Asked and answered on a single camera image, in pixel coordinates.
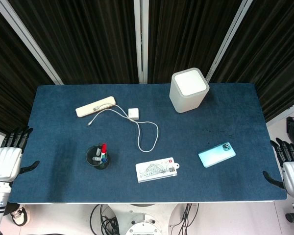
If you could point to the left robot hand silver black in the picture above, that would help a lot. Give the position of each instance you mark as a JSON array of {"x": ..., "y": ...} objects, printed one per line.
[{"x": 6, "y": 159}]

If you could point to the white marker with black cap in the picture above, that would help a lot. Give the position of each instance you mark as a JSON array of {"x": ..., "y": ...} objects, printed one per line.
[{"x": 99, "y": 148}]

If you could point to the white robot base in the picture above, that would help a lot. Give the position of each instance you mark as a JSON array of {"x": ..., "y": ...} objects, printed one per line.
[{"x": 142, "y": 220}]

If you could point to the black round pen holder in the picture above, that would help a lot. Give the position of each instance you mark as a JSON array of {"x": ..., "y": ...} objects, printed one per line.
[{"x": 94, "y": 164}]

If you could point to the white marker with blue cap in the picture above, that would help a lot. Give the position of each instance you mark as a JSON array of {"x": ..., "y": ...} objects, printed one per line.
[{"x": 101, "y": 160}]

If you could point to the marker pen red cap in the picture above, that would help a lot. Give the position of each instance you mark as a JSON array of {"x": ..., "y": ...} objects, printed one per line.
[{"x": 104, "y": 148}]

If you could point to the white black sneaker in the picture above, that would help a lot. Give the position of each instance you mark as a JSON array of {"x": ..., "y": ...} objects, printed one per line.
[{"x": 20, "y": 216}]

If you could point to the black pleated curtain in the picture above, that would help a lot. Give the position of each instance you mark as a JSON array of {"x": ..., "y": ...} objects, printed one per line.
[
  {"x": 186, "y": 34},
  {"x": 5, "y": 80},
  {"x": 272, "y": 54},
  {"x": 88, "y": 41}
]

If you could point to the teal smartphone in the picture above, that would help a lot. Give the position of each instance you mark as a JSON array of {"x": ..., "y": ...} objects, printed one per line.
[{"x": 215, "y": 155}]

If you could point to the cream power strip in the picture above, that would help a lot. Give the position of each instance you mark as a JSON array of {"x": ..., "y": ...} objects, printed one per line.
[{"x": 88, "y": 110}]

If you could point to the white square trash bin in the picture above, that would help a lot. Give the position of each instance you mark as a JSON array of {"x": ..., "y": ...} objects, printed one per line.
[{"x": 186, "y": 100}]

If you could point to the white square charger adapter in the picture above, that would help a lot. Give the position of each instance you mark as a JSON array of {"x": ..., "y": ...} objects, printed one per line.
[{"x": 133, "y": 113}]

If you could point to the white printed flat box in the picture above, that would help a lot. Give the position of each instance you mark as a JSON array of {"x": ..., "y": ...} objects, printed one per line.
[{"x": 154, "y": 170}]

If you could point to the blue felt table mat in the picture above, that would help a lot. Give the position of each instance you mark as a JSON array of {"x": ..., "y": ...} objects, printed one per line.
[{"x": 147, "y": 142}]

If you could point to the grey metal frame post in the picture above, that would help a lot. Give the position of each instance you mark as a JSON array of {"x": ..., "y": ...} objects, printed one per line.
[
  {"x": 140, "y": 41},
  {"x": 227, "y": 41},
  {"x": 284, "y": 113},
  {"x": 27, "y": 41}
]

